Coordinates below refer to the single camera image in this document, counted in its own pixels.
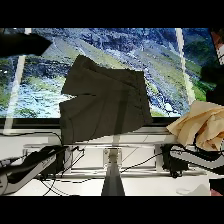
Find dark olive shorts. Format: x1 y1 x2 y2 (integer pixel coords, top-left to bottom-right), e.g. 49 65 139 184
59 54 154 145

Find beige garment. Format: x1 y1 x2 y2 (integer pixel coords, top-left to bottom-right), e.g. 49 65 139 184
166 100 224 152

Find black garment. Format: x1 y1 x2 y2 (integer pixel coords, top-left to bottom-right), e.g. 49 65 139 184
0 32 53 58

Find black cable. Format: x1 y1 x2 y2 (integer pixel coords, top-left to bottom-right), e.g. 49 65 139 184
37 146 86 197
120 152 164 174

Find silver frame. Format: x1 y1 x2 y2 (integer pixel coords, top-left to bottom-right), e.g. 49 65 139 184
22 133 214 197

